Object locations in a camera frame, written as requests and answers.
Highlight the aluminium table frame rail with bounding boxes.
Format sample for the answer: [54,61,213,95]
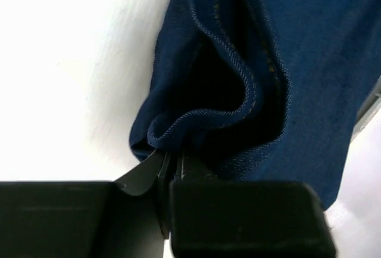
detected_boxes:
[351,78,380,141]

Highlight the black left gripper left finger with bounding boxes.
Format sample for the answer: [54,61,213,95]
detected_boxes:
[1,151,170,257]

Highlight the dark blue denim trousers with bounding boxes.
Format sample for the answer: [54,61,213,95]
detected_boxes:
[129,0,380,207]

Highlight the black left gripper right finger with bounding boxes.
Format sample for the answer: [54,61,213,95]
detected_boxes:
[169,153,337,257]

